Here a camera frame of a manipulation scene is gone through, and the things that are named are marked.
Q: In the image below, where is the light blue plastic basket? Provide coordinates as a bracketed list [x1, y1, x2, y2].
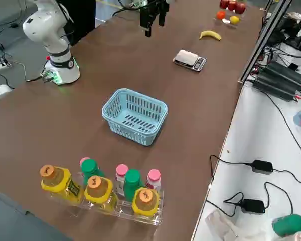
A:
[102, 88, 169, 147]

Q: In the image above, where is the green plastic bottle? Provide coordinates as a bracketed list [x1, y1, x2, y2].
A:
[271, 213, 301, 238]

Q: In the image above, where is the aluminium frame post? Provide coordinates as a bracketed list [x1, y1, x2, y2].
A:
[237, 0, 293, 84]

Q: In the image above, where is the clear acrylic bottle rack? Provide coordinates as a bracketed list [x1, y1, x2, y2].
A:
[44, 170, 165, 226]

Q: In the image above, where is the black finned power supply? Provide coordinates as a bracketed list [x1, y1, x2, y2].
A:
[252, 61, 301, 102]

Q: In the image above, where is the long black cable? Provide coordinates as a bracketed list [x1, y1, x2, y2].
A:
[261, 90, 301, 162]

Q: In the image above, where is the green cap bottle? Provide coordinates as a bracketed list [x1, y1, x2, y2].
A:
[123, 168, 145, 201]
[80, 158, 106, 186]

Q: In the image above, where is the black adapter cable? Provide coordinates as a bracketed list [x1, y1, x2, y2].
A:
[209, 154, 301, 188]
[223, 181, 294, 217]

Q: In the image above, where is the white box yellow label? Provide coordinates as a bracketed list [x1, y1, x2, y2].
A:
[0, 84, 15, 105]

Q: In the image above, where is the yellow bottle orange cap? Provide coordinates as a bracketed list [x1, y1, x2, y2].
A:
[39, 164, 82, 206]
[84, 175, 118, 214]
[131, 187, 160, 219]

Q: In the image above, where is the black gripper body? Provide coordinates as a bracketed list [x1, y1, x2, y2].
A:
[139, 0, 170, 13]

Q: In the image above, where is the black power adapter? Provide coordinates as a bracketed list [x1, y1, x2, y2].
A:
[251, 159, 274, 174]
[241, 198, 266, 215]

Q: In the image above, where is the white plastic packet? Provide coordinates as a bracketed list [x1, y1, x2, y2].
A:
[205, 209, 239, 241]

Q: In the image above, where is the yellow banana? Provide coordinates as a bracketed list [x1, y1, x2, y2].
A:
[199, 30, 222, 41]

